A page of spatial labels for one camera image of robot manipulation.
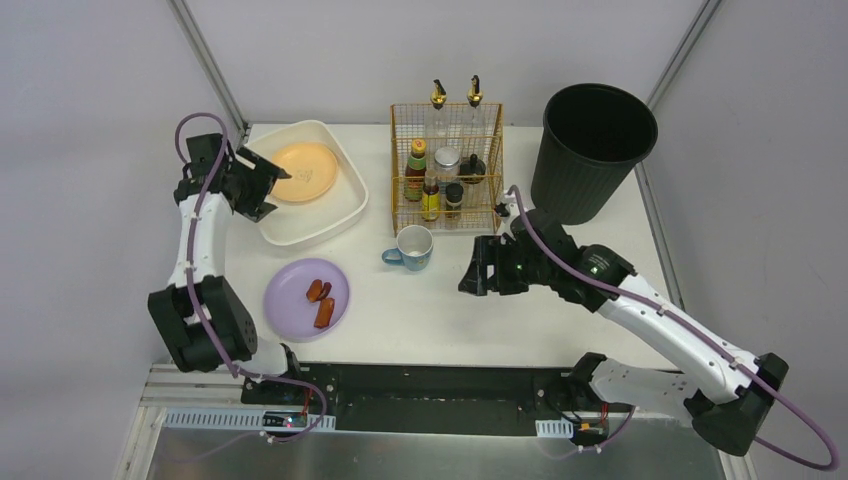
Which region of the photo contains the blue white mug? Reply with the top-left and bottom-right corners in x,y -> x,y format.
381,225 -> 434,272

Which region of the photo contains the yellow plate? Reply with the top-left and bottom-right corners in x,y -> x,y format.
271,142 -> 338,203

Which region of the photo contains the yellow cap sauce bottle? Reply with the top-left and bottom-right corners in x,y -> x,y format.
404,138 -> 427,201

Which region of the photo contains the black ribbed trash bin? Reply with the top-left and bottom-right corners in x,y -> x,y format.
531,83 -> 658,225

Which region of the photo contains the small yellow label bottle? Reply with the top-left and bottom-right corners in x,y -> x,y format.
421,170 -> 441,222

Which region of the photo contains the thin orange food piece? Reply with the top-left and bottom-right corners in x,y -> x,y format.
305,279 -> 324,303

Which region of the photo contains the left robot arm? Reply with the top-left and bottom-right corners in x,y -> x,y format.
147,133 -> 290,377

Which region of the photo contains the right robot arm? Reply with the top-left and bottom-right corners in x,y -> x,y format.
458,210 -> 788,456

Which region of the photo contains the oil bottle with brown liquid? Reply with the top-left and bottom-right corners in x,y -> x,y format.
461,74 -> 487,157

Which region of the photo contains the white plastic tub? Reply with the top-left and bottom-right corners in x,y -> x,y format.
246,120 -> 370,249

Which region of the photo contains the dark spice jar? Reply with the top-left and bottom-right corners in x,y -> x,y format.
445,182 -> 464,221

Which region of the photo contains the black lid round jar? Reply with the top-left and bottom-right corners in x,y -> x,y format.
458,154 -> 487,185

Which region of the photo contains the silver lid shaker jar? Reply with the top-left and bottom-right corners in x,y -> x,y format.
434,146 -> 461,191

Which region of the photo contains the dark sausage piece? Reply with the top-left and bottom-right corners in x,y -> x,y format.
318,282 -> 332,301

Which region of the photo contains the gold wire basket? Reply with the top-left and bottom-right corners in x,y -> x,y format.
390,103 -> 504,233

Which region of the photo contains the purple plate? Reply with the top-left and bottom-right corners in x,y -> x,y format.
263,258 -> 351,343

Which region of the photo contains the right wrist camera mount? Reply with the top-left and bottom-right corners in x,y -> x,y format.
494,194 -> 521,223

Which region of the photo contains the orange fried food piece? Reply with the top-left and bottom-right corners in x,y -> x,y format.
313,297 -> 335,329

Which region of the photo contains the clear oil bottle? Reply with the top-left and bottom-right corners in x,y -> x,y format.
425,79 -> 450,154

